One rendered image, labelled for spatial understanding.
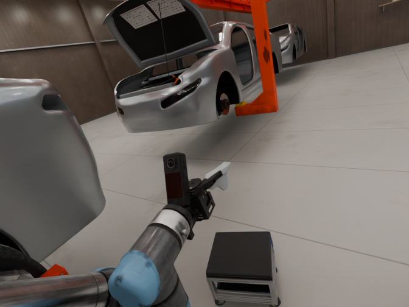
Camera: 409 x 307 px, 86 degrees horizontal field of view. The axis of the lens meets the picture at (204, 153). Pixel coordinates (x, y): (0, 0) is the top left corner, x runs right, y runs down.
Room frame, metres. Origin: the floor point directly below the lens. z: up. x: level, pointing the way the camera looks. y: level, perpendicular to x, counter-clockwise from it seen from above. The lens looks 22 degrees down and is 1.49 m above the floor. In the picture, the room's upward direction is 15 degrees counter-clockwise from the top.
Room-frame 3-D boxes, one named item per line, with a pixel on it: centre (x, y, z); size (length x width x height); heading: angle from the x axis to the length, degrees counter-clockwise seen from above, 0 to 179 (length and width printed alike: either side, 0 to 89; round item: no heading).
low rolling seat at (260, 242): (1.08, -0.05, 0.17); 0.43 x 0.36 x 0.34; 70
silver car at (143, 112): (5.06, -0.73, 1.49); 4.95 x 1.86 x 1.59; 145
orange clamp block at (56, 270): (0.70, 0.72, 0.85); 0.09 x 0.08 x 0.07; 145
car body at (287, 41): (10.09, -4.23, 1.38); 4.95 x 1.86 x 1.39; 145
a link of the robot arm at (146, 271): (0.28, 0.14, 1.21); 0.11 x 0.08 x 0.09; 154
